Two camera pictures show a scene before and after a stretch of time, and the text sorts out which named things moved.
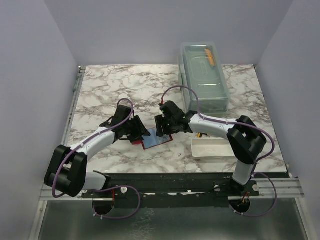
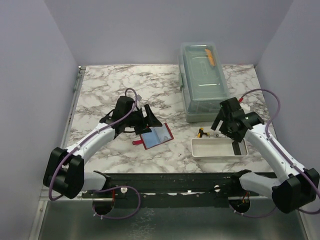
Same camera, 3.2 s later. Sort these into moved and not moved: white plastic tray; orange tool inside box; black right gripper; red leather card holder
Moved: black right gripper
Not moved: orange tool inside box; white plastic tray; red leather card holder
